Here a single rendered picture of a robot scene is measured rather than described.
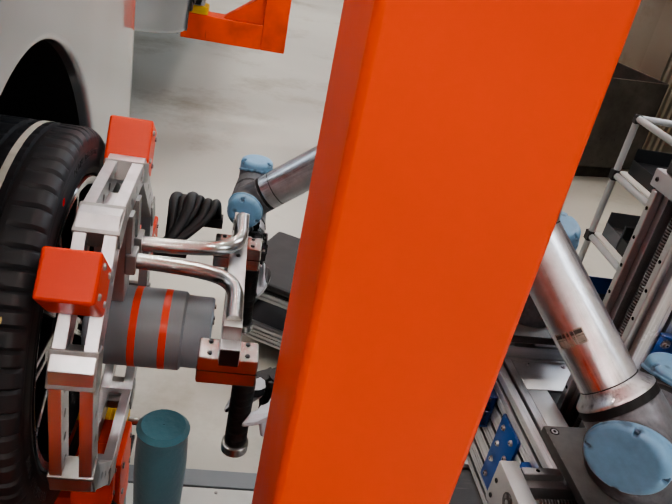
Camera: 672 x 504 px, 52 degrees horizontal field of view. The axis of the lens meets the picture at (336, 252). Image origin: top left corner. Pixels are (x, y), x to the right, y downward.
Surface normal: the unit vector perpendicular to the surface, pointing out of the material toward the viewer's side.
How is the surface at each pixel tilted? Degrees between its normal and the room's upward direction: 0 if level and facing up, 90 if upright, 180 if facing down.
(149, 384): 0
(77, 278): 45
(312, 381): 90
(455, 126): 90
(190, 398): 0
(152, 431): 0
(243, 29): 90
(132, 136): 55
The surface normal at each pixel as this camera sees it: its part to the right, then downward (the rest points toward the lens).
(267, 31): 0.08, 0.49
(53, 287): 0.18, -0.26
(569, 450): 0.18, -0.86
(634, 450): -0.59, 0.36
